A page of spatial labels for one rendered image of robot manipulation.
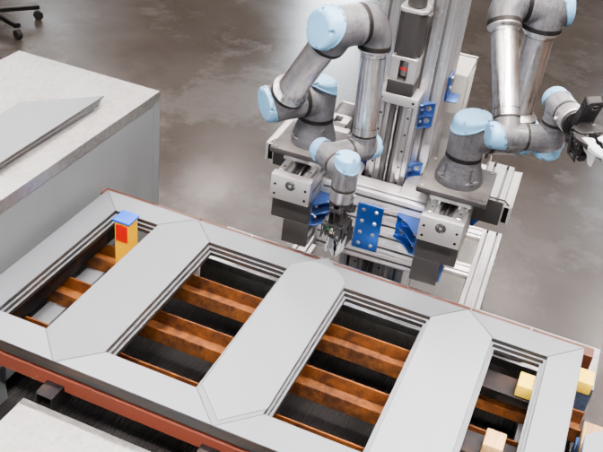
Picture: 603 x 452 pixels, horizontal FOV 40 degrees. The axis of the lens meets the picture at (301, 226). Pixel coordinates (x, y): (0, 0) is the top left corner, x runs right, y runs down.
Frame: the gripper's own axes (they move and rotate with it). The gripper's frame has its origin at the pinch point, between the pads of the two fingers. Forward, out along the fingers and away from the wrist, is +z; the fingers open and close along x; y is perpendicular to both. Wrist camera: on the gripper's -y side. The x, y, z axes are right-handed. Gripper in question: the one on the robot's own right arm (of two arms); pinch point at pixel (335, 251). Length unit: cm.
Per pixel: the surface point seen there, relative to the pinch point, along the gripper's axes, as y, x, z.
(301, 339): 41.9, 6.3, 0.5
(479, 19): -500, -45, 86
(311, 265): 10.1, -3.8, 0.5
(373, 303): 15.7, 18.2, 2.0
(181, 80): -245, -190, 86
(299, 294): 24.6, -1.8, 0.5
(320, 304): 25.6, 5.3, 0.5
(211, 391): 70, -6, 1
